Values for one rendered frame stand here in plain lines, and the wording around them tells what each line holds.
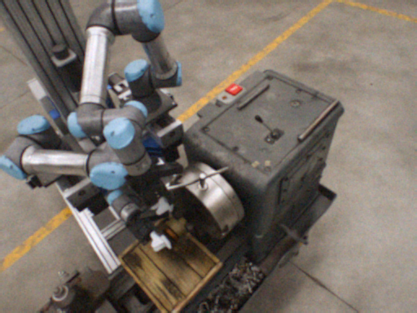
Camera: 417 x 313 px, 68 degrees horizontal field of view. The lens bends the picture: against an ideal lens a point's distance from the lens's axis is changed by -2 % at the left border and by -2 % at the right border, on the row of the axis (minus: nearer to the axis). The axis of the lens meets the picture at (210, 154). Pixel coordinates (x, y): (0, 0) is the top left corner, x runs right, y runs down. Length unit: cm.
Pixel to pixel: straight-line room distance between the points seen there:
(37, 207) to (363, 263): 260
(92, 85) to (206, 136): 51
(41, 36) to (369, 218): 234
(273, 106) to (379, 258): 149
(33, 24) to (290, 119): 107
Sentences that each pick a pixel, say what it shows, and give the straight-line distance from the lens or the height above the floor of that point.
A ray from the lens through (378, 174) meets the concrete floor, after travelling 288.
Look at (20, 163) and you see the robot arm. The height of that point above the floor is 137.
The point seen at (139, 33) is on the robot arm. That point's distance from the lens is 115.
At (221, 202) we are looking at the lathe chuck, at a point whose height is 119.
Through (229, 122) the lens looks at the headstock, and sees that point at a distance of 133.
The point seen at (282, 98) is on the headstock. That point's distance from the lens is 144.
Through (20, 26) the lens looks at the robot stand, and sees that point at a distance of 143.
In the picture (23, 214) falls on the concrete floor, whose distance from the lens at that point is 312.
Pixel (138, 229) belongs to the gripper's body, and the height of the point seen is 111.
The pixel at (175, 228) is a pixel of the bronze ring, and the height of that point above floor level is 111.
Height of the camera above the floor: 220
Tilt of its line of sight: 51 degrees down
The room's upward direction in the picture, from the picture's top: 9 degrees counter-clockwise
